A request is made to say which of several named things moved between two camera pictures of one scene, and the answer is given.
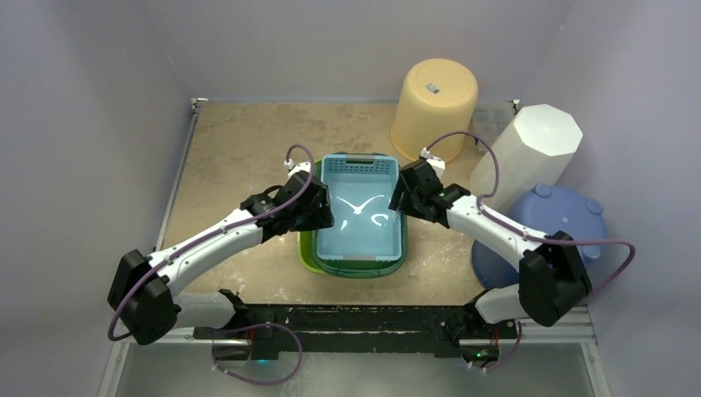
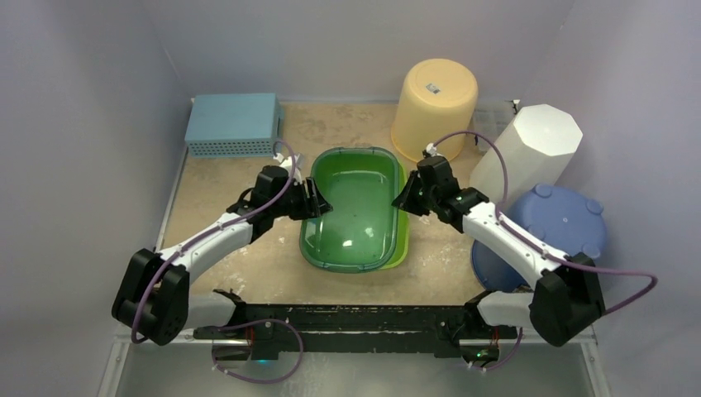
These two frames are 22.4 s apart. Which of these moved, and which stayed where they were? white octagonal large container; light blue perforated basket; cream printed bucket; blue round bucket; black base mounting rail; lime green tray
Moved: light blue perforated basket; lime green tray
Stayed: white octagonal large container; cream printed bucket; black base mounting rail; blue round bucket
